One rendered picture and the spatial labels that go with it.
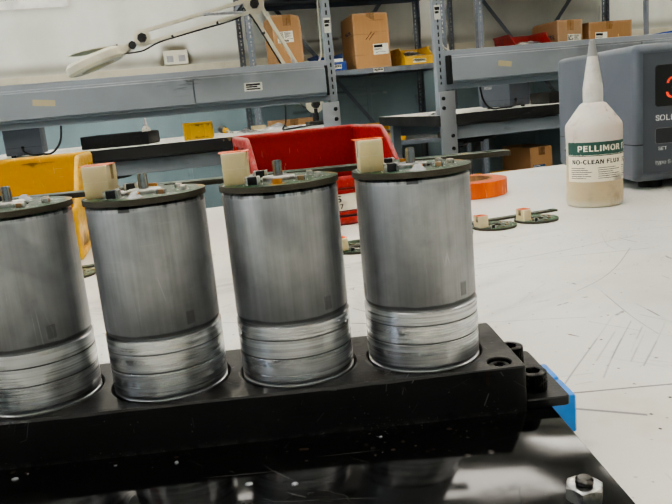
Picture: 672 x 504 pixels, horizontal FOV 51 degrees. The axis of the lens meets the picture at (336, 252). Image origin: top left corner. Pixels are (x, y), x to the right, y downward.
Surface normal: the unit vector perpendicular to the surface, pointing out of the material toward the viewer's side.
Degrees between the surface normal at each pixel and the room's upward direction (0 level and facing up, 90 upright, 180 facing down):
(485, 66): 90
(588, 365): 0
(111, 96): 90
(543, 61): 90
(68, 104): 90
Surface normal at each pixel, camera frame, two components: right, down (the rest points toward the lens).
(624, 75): -1.00, 0.10
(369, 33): 0.14, 0.12
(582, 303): -0.09, -0.97
